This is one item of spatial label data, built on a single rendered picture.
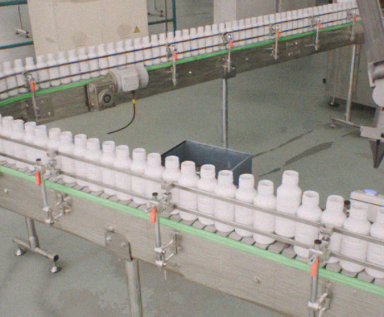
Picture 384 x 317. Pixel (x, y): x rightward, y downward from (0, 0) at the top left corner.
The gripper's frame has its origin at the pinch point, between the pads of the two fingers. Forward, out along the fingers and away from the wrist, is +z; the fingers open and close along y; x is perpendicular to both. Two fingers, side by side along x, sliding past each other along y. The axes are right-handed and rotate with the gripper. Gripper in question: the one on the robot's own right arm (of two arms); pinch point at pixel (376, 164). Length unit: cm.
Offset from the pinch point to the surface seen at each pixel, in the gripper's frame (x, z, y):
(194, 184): -16.9, 13.8, -42.0
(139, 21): 308, -81, -332
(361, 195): -3.0, 8.0, -1.3
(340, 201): -15.1, 9.0, -3.2
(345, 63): 370, -67, -121
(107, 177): -16, 19, -73
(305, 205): -18.2, 11.6, -10.3
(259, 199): -18.1, 12.9, -22.2
